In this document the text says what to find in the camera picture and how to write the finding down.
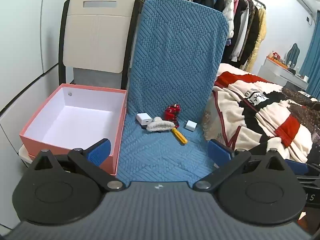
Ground white wardrobe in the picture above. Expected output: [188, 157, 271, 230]
[0, 0, 83, 155]

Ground cream red black blanket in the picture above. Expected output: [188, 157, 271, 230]
[202, 63, 320, 164]

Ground blue curtain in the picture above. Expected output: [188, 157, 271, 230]
[299, 12, 320, 98]

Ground pink cardboard box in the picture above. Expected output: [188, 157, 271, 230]
[19, 83, 127, 176]

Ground blue quilted chair cover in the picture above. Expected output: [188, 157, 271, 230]
[116, 0, 229, 183]

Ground row of hanging clothes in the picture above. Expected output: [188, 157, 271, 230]
[142, 0, 267, 72]

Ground white dresser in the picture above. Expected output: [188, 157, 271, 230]
[257, 56, 310, 92]

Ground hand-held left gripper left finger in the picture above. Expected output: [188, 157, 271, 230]
[32, 138, 123, 190]

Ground beige folding chair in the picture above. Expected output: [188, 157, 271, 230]
[19, 0, 144, 166]

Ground large white charger plug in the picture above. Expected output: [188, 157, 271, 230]
[136, 113, 152, 126]

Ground yellow handled screwdriver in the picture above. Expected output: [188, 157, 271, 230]
[172, 127, 188, 145]

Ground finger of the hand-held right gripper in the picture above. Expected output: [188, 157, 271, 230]
[285, 159, 320, 178]

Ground dark grey rounded mirror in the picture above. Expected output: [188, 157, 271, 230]
[285, 43, 301, 69]

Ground red toy figure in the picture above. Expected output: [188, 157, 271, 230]
[164, 103, 181, 128]

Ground brown patterned cloth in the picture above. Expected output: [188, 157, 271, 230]
[282, 87, 320, 130]

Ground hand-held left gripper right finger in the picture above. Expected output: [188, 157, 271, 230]
[193, 139, 287, 190]

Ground white fluffy hair claw clip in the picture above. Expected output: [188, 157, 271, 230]
[146, 117, 175, 132]

